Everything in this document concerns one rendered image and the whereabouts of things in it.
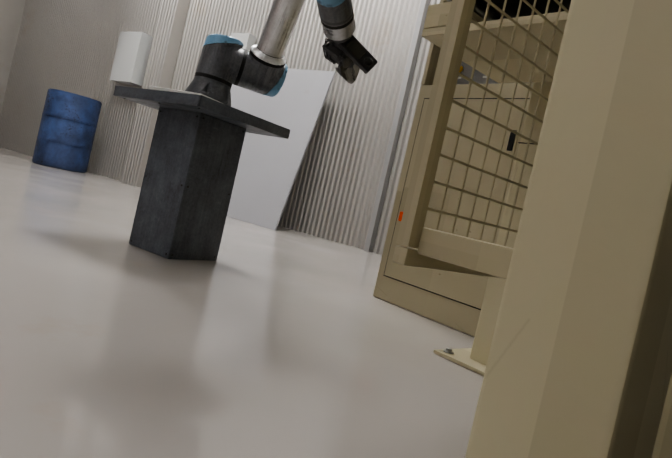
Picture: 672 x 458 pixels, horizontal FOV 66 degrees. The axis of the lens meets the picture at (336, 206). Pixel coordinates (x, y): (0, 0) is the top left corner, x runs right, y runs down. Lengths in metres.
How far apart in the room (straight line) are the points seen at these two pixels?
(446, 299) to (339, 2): 1.11
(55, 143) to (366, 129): 3.77
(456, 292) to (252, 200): 2.98
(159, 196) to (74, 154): 4.77
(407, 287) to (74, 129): 5.35
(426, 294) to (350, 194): 2.68
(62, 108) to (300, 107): 3.12
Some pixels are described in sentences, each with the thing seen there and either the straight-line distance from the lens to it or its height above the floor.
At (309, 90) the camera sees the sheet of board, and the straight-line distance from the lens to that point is 4.81.
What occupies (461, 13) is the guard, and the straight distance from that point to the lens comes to 0.59.
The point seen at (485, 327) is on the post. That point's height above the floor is 0.11.
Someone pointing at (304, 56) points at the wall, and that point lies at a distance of 5.28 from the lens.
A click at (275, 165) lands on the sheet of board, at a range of 4.64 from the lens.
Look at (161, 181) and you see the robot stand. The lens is 2.13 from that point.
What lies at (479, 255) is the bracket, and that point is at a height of 0.33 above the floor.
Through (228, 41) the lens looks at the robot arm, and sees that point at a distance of 2.19.
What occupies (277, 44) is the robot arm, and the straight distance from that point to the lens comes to 2.15.
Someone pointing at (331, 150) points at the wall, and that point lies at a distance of 4.79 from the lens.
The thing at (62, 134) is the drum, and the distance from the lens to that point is 6.83.
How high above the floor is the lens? 0.35
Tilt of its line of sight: level
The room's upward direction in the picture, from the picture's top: 13 degrees clockwise
